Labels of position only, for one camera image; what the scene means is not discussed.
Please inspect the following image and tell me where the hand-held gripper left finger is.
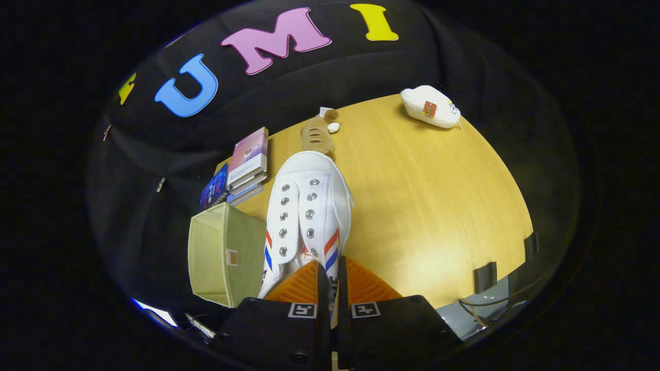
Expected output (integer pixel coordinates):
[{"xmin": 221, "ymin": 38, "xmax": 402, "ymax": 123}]
[{"xmin": 209, "ymin": 260, "xmax": 332, "ymax": 369}]

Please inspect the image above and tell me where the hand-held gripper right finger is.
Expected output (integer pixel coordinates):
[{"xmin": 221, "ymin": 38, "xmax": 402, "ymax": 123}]
[{"xmin": 336, "ymin": 256, "xmax": 463, "ymax": 369}]

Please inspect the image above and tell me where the green fabric storage box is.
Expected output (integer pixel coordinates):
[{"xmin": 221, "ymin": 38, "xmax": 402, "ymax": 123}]
[{"xmin": 187, "ymin": 202, "xmax": 268, "ymax": 308}]

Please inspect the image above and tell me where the white striped canvas shoe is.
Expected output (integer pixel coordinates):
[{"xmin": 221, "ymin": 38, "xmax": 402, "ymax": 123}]
[{"xmin": 257, "ymin": 150, "xmax": 355, "ymax": 300}]

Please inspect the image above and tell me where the white book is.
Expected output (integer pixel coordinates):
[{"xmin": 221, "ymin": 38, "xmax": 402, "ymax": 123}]
[
  {"xmin": 227, "ymin": 183, "xmax": 265, "ymax": 207},
  {"xmin": 228, "ymin": 170, "xmax": 268, "ymax": 194}
]

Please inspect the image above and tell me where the lit screen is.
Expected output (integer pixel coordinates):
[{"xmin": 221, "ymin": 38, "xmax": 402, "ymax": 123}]
[{"xmin": 131, "ymin": 298, "xmax": 178, "ymax": 328}]

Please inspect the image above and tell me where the blue cover book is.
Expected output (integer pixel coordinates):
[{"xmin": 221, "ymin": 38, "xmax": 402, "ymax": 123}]
[{"xmin": 200, "ymin": 163, "xmax": 230, "ymax": 212}]

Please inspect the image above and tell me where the pink cover book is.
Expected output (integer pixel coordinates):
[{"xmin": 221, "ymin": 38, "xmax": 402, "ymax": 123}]
[{"xmin": 227, "ymin": 127, "xmax": 269, "ymax": 186}]

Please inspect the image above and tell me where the brown plush toy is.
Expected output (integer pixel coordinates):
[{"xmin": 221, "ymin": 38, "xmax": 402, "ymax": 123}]
[{"xmin": 301, "ymin": 108, "xmax": 341, "ymax": 161}]

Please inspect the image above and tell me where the white plush toy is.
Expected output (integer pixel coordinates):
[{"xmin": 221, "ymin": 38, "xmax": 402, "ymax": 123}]
[{"xmin": 401, "ymin": 85, "xmax": 462, "ymax": 129}]

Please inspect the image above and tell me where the black backdrop cloth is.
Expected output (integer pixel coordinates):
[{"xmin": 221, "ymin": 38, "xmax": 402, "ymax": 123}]
[{"xmin": 88, "ymin": 0, "xmax": 581, "ymax": 330}]

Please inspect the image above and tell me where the white cable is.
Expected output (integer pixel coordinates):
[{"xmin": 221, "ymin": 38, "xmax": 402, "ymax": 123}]
[{"xmin": 185, "ymin": 312, "xmax": 216, "ymax": 339}]

